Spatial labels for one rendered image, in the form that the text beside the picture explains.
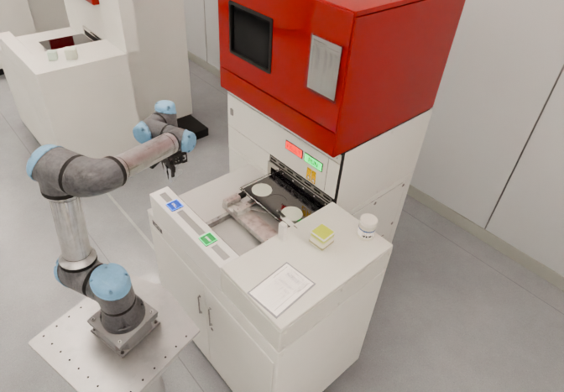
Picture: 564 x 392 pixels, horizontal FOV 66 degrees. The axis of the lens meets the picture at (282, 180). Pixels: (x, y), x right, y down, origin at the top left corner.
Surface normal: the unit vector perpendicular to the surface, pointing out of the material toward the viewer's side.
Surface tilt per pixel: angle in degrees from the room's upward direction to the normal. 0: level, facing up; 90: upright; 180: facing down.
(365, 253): 0
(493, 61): 90
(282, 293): 0
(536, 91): 90
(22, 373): 0
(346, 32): 90
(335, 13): 90
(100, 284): 9
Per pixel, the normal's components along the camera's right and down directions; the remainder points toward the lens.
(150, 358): 0.06, -0.78
